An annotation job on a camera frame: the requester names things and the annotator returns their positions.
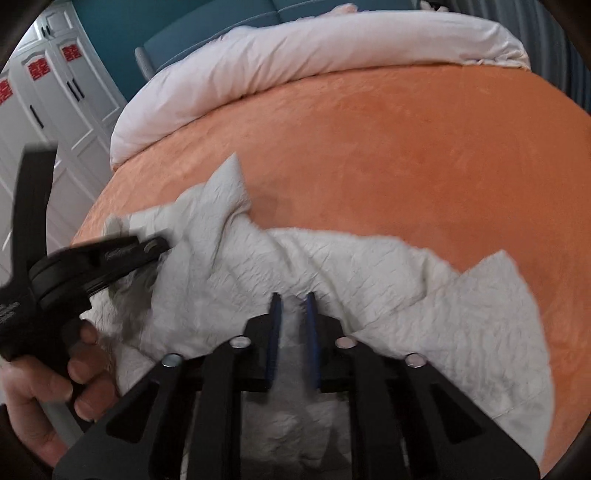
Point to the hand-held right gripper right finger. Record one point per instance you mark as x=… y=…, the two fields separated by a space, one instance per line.
x=312 y=344

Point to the orange blanket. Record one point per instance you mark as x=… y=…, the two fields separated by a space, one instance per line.
x=392 y=161

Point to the white wardrobe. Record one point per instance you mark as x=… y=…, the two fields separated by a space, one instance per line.
x=78 y=124

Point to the white crinkled blanket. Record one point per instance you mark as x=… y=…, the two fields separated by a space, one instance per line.
x=240 y=277

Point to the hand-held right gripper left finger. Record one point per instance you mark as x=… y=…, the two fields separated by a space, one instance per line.
x=274 y=334

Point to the blue bed headboard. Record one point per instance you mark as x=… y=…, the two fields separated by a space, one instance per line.
x=194 y=41

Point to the person's left hand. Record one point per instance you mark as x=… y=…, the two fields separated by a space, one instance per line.
x=27 y=401

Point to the pink duvet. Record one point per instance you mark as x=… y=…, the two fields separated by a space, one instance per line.
x=323 y=46

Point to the grey curtain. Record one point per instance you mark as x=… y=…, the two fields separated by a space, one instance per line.
x=558 y=46

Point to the red paper door decoration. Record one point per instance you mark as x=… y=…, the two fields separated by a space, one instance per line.
x=71 y=52
x=4 y=92
x=39 y=69

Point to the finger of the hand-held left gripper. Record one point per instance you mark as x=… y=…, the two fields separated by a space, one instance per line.
x=134 y=251

